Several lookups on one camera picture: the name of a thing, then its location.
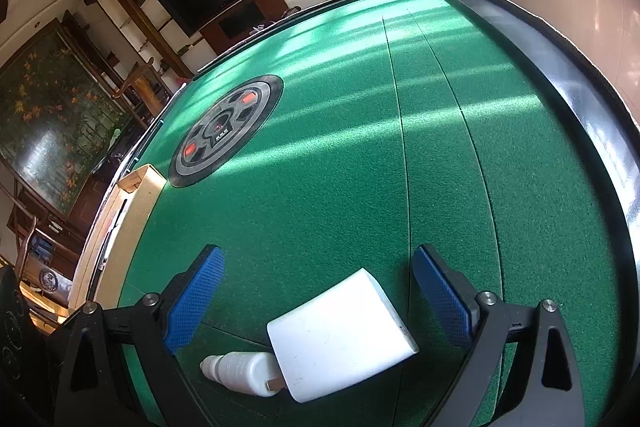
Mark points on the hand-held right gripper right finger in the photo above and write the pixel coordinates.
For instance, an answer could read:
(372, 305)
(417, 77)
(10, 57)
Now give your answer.
(445, 302)

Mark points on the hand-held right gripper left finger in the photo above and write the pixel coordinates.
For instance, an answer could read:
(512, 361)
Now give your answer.
(195, 302)

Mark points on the white spray bottle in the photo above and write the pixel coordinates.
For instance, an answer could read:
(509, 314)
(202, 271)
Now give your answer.
(240, 369)

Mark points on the white power adapter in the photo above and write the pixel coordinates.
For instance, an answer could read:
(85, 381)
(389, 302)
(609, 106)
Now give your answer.
(340, 337)

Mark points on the cardboard box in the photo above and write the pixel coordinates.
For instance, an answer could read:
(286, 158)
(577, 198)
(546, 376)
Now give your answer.
(145, 182)

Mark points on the wooden chair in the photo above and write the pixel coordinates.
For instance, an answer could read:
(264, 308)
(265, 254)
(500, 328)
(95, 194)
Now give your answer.
(145, 87)
(22, 247)

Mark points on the round table control panel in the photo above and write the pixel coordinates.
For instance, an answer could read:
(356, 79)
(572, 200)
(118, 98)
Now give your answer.
(225, 132)

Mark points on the green mahjong table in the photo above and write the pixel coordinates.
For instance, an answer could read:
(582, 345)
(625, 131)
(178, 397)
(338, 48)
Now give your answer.
(350, 157)

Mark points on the flower wall painting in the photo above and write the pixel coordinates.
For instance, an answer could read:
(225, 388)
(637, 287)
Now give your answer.
(50, 122)

